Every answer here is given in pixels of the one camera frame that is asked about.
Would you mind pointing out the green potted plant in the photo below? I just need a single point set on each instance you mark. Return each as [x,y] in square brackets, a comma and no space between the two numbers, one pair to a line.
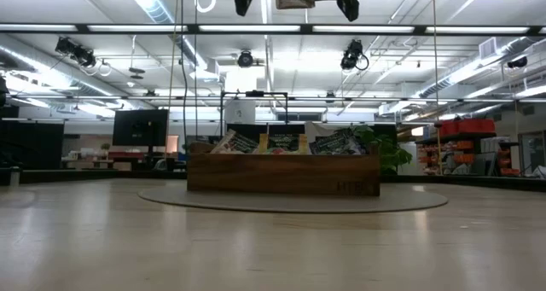
[396,156]

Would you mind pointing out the grey cylindrical post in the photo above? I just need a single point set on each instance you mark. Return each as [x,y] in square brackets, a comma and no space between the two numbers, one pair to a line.
[15,176]

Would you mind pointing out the black overhead frame beam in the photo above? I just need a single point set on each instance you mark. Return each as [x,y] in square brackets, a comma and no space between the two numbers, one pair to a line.
[420,29]

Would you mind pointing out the wide black wall panel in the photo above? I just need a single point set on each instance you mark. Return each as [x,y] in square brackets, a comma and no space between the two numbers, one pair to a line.
[42,146]

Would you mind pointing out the metal storage shelf rack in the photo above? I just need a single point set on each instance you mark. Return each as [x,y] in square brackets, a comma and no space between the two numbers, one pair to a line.
[465,146]

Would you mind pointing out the black display screen on stand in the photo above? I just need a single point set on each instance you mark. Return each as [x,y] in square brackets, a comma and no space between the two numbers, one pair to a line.
[141,127]

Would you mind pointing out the wooden tea organizer box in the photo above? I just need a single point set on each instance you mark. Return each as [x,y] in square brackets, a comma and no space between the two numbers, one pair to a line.
[283,176]

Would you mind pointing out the large red storage bin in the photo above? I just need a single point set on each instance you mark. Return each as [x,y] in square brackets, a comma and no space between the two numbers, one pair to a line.
[477,126]

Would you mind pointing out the black partition panel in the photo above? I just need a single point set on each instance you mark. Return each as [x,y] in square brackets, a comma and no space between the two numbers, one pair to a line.
[290,129]

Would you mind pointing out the dark blue tea bag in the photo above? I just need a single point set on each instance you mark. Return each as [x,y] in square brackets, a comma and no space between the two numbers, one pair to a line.
[335,143]

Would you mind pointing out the black ceiling speaker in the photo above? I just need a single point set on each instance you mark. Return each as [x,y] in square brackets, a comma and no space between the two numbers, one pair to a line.
[517,62]

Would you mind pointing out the black metal stand frame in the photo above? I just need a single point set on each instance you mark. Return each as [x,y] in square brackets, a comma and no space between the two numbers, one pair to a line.
[254,94]

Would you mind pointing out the orange mango tea bag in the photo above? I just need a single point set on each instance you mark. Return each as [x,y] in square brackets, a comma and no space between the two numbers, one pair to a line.
[282,143]

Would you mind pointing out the wooden workbench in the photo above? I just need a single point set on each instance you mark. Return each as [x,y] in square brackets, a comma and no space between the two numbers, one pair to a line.
[94,163]

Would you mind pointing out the round black overhead camera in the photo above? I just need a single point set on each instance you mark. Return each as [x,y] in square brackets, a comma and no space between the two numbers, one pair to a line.
[245,59]

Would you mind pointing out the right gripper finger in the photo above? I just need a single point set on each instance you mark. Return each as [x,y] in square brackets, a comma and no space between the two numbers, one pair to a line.
[347,5]

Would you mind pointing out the round grey mat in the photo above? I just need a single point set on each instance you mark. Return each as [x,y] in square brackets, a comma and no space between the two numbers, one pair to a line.
[294,203]

